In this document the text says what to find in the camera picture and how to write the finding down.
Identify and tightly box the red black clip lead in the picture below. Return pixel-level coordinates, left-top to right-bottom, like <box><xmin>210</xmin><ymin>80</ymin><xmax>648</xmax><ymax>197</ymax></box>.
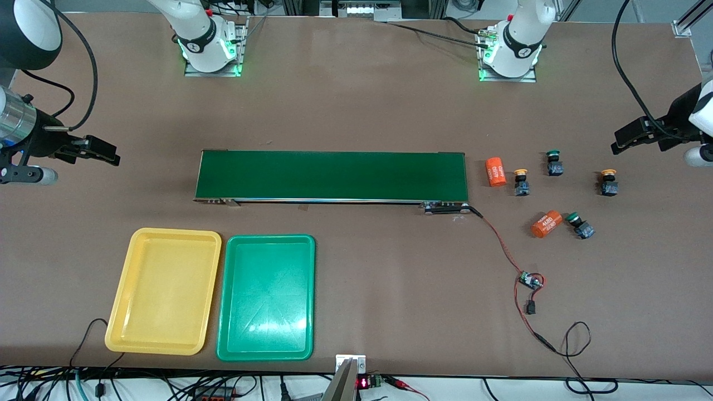
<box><xmin>384</xmin><ymin>376</ymin><xmax>431</xmax><ymax>401</ymax></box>

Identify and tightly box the green plastic tray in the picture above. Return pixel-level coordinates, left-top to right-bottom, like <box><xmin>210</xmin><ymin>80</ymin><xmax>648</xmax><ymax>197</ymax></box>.
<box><xmin>216</xmin><ymin>234</ymin><xmax>316</xmax><ymax>363</ymax></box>

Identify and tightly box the silver camera mount bracket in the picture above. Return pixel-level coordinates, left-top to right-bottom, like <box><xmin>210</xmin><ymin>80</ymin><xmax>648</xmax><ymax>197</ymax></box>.
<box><xmin>335</xmin><ymin>354</ymin><xmax>367</xmax><ymax>373</ymax></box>

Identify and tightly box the aluminium frame profile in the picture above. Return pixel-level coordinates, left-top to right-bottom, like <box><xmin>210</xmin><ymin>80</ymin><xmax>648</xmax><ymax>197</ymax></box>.
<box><xmin>672</xmin><ymin>0</ymin><xmax>713</xmax><ymax>38</ymax></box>

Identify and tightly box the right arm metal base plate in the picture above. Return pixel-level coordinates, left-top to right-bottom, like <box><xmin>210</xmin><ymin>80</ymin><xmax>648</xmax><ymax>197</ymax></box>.
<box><xmin>184</xmin><ymin>17</ymin><xmax>249</xmax><ymax>77</ymax></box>

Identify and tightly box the thin black table cable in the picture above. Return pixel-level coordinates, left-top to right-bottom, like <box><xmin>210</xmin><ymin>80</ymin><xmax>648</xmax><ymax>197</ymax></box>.
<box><xmin>70</xmin><ymin>318</ymin><xmax>126</xmax><ymax>369</ymax></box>

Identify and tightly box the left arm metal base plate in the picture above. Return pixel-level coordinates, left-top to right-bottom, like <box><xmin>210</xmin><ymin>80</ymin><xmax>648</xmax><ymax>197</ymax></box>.
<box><xmin>478</xmin><ymin>25</ymin><xmax>538</xmax><ymax>83</ymax></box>

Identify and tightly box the grey camera mount pole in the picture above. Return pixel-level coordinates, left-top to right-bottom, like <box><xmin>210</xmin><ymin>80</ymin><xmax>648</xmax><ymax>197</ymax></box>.
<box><xmin>321</xmin><ymin>359</ymin><xmax>360</xmax><ymax>401</ymax></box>

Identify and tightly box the thin black looped cable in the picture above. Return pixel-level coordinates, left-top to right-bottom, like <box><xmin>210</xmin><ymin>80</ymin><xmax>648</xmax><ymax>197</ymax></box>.
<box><xmin>543</xmin><ymin>321</ymin><xmax>619</xmax><ymax>395</ymax></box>

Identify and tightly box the red black conveyor cable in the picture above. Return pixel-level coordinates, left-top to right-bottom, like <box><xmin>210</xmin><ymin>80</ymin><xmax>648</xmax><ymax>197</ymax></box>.
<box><xmin>468</xmin><ymin>205</ymin><xmax>558</xmax><ymax>354</ymax></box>

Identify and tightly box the yellow plastic tray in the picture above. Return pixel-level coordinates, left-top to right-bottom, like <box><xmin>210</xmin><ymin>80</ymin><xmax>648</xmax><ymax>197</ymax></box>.
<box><xmin>105</xmin><ymin>227</ymin><xmax>222</xmax><ymax>356</ymax></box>

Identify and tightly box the black base power cable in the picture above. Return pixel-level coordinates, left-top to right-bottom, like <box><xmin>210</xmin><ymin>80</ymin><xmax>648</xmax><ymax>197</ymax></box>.
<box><xmin>384</xmin><ymin>17</ymin><xmax>494</xmax><ymax>46</ymax></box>

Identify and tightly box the orange power strip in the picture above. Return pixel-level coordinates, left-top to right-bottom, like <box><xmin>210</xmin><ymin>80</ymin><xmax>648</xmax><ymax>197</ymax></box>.
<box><xmin>192</xmin><ymin>388</ymin><xmax>237</xmax><ymax>401</ymax></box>

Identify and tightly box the silver control box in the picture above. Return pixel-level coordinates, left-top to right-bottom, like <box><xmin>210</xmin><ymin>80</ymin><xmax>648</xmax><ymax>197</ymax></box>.
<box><xmin>319</xmin><ymin>0</ymin><xmax>403</xmax><ymax>23</ymax></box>

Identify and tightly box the green conveyor belt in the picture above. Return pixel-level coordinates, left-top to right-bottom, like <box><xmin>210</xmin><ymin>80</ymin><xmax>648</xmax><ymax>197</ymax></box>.
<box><xmin>193</xmin><ymin>149</ymin><xmax>473</xmax><ymax>216</ymax></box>

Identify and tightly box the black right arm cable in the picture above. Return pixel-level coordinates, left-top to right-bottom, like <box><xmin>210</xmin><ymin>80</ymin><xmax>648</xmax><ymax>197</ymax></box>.
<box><xmin>19</xmin><ymin>0</ymin><xmax>99</xmax><ymax>132</ymax></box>

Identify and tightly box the orange cylinder battery cell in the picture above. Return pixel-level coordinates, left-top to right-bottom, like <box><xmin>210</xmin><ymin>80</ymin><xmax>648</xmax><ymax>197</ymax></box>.
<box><xmin>530</xmin><ymin>210</ymin><xmax>561</xmax><ymax>239</ymax></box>
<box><xmin>485</xmin><ymin>157</ymin><xmax>507</xmax><ymax>188</ymax></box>

